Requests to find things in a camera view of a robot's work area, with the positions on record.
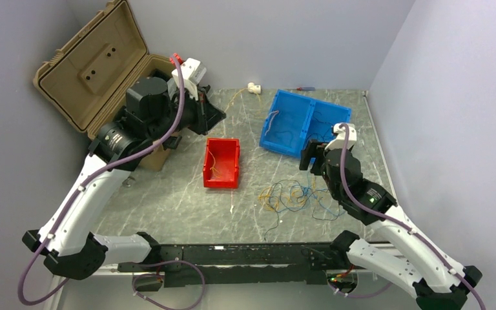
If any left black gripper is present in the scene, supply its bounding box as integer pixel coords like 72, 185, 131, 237
147, 83, 226, 142

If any black thin cable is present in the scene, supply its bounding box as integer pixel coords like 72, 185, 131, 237
312, 112, 338, 142
263, 180, 343, 244

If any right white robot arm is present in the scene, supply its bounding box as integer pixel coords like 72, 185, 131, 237
299, 139, 482, 309

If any white pipe elbow fitting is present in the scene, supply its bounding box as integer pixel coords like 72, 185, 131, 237
247, 82, 262, 95

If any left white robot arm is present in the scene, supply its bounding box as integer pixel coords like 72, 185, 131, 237
22, 77, 226, 280

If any blue double plastic bin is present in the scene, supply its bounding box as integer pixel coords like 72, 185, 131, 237
259, 90, 352, 158

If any tan open tool case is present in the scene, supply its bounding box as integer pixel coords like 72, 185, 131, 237
33, 1, 186, 165

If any steel wrench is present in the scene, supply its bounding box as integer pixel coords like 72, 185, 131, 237
122, 176, 136, 188

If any red small plastic bin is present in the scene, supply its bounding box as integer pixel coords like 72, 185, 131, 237
202, 138, 240, 189

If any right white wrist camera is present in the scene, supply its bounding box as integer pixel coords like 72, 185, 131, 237
325, 123, 357, 150

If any red handled screwdriver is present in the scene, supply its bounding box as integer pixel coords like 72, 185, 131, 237
295, 87, 316, 92

